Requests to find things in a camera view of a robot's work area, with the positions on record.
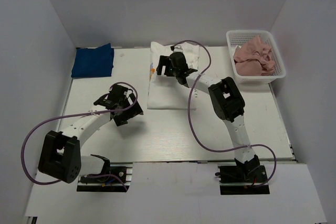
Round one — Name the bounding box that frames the white printed t-shirt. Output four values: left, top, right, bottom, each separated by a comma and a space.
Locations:
147, 41, 199, 110

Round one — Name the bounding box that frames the pink t-shirt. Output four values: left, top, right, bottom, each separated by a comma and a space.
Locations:
233, 35, 276, 76

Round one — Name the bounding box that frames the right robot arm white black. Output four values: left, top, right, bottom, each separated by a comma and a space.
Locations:
156, 52, 260, 182

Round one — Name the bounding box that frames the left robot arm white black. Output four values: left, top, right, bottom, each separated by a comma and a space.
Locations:
38, 82, 143, 184

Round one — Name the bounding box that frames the folded blue t-shirt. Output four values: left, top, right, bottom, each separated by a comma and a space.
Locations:
71, 43, 114, 78

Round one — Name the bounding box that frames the white plastic mesh basket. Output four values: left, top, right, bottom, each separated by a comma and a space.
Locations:
226, 30, 286, 84

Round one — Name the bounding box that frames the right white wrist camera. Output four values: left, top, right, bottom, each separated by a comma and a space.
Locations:
170, 45, 183, 52

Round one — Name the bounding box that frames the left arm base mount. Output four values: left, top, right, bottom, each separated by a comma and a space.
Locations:
77, 163, 133, 193

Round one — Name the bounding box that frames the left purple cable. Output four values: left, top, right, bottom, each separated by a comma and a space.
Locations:
20, 82, 139, 191

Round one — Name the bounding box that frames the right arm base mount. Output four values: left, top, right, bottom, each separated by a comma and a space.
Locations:
215, 165, 270, 195

